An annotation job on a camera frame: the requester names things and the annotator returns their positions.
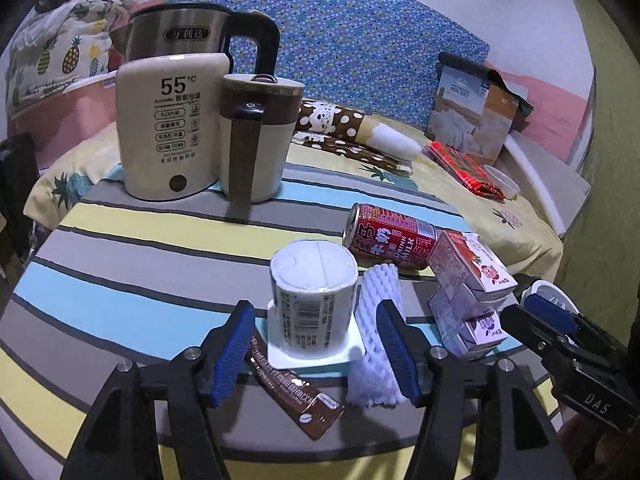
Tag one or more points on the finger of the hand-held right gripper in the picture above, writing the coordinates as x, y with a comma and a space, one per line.
550, 310
535, 332

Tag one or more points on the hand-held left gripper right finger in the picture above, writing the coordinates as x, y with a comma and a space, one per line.
395, 350

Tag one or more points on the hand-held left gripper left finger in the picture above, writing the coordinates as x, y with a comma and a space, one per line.
232, 355

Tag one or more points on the white bin with plastic liner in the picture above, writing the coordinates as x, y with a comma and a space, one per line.
547, 287

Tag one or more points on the white foam fruit net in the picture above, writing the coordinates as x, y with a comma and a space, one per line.
367, 310

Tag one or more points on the purple white milk carton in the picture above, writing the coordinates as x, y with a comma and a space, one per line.
465, 265
465, 325

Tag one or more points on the brown coffee sachet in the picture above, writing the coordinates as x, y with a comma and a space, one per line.
295, 400

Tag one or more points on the white yogurt cup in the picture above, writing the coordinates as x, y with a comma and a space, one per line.
310, 310

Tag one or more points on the red milk can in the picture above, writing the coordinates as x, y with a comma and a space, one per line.
390, 240

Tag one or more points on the person's right hand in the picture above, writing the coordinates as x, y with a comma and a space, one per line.
595, 455

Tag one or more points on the yellow bed sheet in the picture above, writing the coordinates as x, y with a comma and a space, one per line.
510, 245

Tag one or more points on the striped tablecloth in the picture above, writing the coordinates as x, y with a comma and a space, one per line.
150, 270

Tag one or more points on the white foam board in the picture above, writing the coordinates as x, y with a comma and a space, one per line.
555, 185

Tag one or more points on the white plastic bowl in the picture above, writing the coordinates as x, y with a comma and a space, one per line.
502, 180

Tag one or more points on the green curtain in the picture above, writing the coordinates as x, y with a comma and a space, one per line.
615, 160

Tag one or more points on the red plaid cloth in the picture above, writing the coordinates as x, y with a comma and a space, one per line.
460, 165

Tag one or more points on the cream brown lidded mug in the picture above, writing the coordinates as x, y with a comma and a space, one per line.
260, 160

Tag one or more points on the brown polka dot cloth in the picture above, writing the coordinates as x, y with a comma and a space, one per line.
350, 152

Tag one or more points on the quilt packaging box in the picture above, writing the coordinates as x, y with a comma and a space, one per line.
465, 120

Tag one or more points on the brown white folded blanket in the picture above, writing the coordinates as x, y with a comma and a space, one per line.
340, 120

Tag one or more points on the cream kettle warmer base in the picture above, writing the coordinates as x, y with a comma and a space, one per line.
165, 125

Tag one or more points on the black bag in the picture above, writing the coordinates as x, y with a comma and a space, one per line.
15, 185

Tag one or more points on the blue floral headboard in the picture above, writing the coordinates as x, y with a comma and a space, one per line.
350, 35

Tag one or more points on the steel electric kettle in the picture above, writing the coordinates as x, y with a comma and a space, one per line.
175, 30

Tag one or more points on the pineapple print pillow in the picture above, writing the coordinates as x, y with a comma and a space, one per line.
50, 55

